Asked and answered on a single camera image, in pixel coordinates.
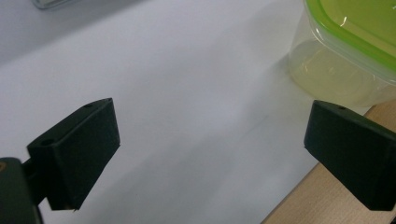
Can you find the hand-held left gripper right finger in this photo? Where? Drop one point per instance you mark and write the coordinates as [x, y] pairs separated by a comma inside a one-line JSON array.
[[351, 149]]

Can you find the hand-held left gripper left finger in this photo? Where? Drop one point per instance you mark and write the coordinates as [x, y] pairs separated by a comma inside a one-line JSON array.
[[77, 149]]

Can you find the small round green-lid plastic container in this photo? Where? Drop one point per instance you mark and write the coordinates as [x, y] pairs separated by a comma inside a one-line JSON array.
[[330, 74]]

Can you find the aluminium floor rail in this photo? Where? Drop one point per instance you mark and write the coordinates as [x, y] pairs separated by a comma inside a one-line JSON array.
[[46, 3]]

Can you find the white board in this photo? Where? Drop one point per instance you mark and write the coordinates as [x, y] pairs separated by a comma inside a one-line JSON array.
[[186, 93]]

